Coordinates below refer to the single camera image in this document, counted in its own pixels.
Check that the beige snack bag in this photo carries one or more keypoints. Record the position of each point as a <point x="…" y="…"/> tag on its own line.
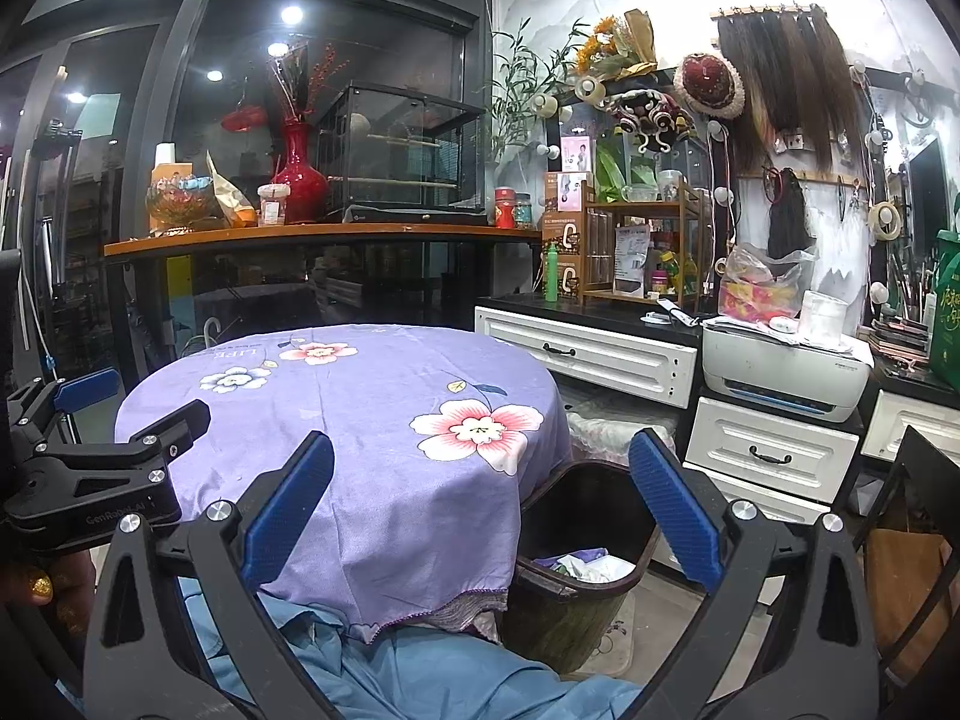
<point x="229" y="199"/>

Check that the white paper cup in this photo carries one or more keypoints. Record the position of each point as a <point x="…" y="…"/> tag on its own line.
<point x="165" y="153"/>

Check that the small glass jar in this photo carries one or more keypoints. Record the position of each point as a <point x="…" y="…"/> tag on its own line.
<point x="523" y="212"/>

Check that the clear plastic cup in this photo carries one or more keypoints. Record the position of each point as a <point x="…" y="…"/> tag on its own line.
<point x="274" y="206"/>

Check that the white drawer unit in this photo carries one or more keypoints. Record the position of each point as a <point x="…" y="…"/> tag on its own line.
<point x="911" y="424"/>

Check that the roll of tape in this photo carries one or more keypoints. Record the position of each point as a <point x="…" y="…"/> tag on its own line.
<point x="876" y="221"/>

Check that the lace covered stool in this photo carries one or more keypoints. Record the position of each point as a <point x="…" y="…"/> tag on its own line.
<point x="615" y="435"/>

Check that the dark trash bin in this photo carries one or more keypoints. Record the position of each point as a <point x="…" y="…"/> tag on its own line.
<point x="555" y="630"/>

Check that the white printer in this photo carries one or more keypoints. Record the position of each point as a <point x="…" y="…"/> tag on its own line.
<point x="780" y="375"/>

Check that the purple floral tablecloth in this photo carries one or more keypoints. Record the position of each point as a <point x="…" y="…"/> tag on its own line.
<point x="360" y="427"/>

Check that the sunflower bouquet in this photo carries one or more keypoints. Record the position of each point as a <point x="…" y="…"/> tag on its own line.
<point x="607" y="49"/>

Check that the red can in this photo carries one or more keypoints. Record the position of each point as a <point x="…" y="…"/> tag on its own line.
<point x="505" y="210"/>

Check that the blue garment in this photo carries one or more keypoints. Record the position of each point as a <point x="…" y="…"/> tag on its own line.
<point x="450" y="682"/>

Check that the glass terrarium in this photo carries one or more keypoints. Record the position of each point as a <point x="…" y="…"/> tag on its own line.
<point x="405" y="142"/>

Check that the red round hat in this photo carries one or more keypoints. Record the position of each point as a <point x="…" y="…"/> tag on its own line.
<point x="709" y="84"/>

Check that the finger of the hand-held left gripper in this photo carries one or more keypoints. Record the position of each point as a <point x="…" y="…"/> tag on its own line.
<point x="90" y="388"/>
<point x="180" y="424"/>

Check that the red hanging ornament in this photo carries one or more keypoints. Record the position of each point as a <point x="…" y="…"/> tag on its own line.
<point x="244" y="118"/>

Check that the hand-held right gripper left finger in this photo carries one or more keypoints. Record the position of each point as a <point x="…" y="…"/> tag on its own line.
<point x="289" y="510"/>

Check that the colourful ornate headpiece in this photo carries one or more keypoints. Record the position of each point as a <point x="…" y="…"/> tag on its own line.
<point x="649" y="116"/>

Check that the long wooden shelf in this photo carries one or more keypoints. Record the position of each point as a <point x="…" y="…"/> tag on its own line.
<point x="337" y="236"/>

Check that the person's left hand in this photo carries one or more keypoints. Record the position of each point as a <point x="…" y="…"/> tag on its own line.
<point x="67" y="600"/>

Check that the red vase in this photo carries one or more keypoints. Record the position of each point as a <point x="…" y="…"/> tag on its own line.
<point x="300" y="187"/>

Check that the bamboo plant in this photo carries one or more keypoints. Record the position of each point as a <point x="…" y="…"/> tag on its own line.
<point x="517" y="90"/>

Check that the wooden chair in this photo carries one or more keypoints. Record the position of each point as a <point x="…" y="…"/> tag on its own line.
<point x="911" y="585"/>

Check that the wooden desktop rack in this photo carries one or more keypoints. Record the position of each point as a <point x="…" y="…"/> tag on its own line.
<point x="596" y="240"/>

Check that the green bottle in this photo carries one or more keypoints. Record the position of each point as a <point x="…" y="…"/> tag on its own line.
<point x="552" y="274"/>

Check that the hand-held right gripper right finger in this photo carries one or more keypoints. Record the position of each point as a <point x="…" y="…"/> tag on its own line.
<point x="675" y="510"/>

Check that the brown box with photo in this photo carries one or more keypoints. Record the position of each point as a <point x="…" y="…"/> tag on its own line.
<point x="566" y="193"/>

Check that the white tube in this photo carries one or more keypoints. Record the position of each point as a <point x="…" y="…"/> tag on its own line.
<point x="679" y="313"/>

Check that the yellow blue board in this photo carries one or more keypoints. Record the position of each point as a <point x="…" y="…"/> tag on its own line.
<point x="178" y="277"/>

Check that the hanging hair extensions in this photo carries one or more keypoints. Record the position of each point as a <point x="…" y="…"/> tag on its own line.
<point x="787" y="82"/>

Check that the white plastic container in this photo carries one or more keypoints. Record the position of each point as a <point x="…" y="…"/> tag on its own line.
<point x="821" y="319"/>

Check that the pink product box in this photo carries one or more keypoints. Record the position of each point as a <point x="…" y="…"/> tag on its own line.
<point x="579" y="156"/>

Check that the green shopping bag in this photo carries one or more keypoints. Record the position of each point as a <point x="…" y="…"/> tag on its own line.
<point x="946" y="307"/>

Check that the orange box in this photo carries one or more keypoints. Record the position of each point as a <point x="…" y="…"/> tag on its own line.
<point x="176" y="174"/>

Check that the brown printed box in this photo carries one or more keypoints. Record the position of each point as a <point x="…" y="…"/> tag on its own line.
<point x="566" y="236"/>
<point x="576" y="281"/>

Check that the black light stand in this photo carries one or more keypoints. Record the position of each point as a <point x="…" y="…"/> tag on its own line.
<point x="56" y="240"/>

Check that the black hair bundle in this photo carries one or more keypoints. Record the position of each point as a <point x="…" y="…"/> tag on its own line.
<point x="789" y="221"/>

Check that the plastic bag with red packets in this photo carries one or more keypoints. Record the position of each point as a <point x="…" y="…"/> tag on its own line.
<point x="757" y="289"/>

